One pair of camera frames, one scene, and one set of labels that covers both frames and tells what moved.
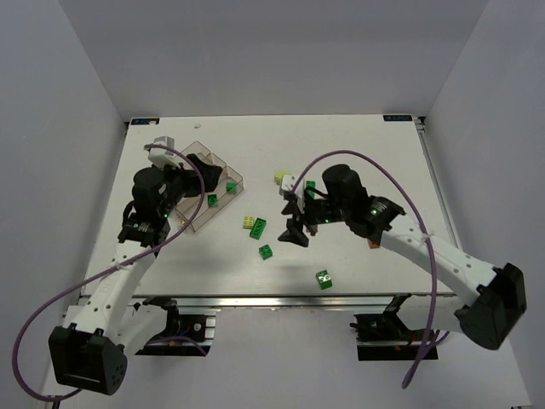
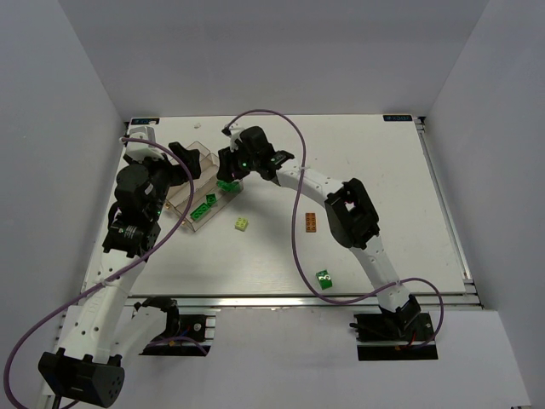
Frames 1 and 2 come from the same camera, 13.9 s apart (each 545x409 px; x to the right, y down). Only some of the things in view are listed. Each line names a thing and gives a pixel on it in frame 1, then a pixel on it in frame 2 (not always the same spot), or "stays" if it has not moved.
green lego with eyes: [324, 279] stays
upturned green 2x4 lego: [258, 227] to [199, 212]
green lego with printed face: [212, 198] stays
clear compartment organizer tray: [227, 187] stays
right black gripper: [304, 215] to [227, 166]
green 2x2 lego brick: [266, 251] to [232, 187]
